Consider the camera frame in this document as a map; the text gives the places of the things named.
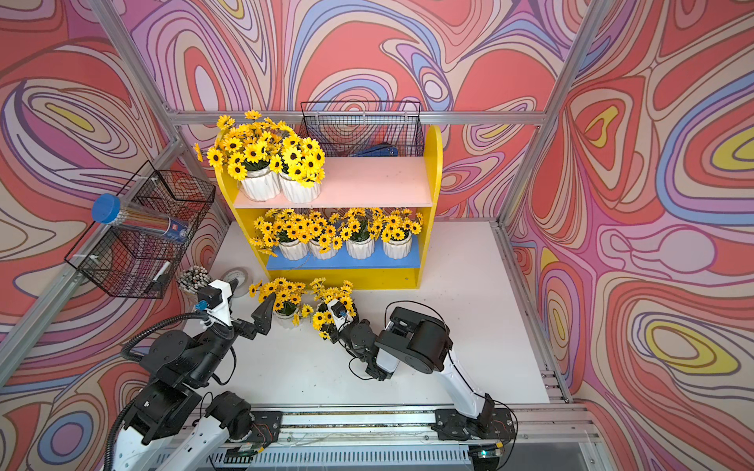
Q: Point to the clear tube with blue cap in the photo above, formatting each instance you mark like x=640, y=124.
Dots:
x=111, y=210

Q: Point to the black wire basket left wall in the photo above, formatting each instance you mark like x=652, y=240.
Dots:
x=131, y=264

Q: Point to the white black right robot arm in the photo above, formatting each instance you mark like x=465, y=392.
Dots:
x=422, y=342

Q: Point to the black wire basket wall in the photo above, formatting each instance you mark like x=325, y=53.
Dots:
x=365, y=128
x=131, y=264

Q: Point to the clear cup of pencils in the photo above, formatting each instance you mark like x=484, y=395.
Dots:
x=193, y=279

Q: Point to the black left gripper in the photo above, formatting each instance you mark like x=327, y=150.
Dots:
x=261, y=325

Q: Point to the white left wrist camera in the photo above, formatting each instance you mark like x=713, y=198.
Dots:
x=214, y=303

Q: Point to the black wire basket back wall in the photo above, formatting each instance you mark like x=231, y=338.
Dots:
x=365, y=128

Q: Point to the sunflower pot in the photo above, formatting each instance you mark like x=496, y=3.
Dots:
x=324, y=234
x=322, y=319
x=299, y=164
x=358, y=233
x=398, y=231
x=249, y=152
x=288, y=305
x=282, y=232

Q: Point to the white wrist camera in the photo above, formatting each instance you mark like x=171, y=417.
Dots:
x=214, y=303
x=340, y=313

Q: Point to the yellow pink blue wooden shelf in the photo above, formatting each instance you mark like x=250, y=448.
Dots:
x=385, y=183

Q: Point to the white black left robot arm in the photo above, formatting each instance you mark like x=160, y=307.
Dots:
x=181, y=355

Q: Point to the metal base rail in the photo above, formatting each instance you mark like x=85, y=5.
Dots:
x=411, y=437

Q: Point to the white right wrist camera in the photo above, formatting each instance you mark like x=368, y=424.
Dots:
x=340, y=313

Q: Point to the white tape roll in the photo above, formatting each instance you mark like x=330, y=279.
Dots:
x=240, y=281

